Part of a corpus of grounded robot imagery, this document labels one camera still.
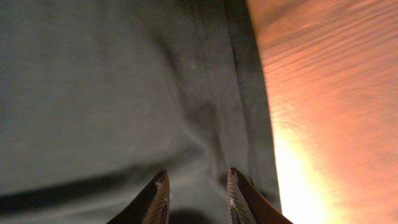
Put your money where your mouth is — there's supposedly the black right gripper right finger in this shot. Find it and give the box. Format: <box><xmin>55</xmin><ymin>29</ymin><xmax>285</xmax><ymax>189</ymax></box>
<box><xmin>226</xmin><ymin>168</ymin><xmax>292</xmax><ymax>224</ymax></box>

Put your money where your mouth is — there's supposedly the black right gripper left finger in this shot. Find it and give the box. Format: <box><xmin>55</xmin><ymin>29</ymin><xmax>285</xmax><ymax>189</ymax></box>
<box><xmin>107</xmin><ymin>170</ymin><xmax>170</xmax><ymax>224</ymax></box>

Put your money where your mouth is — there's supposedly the black t-shirt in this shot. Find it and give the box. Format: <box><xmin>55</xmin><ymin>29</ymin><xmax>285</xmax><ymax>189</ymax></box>
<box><xmin>1</xmin><ymin>0</ymin><xmax>281</xmax><ymax>223</ymax></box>

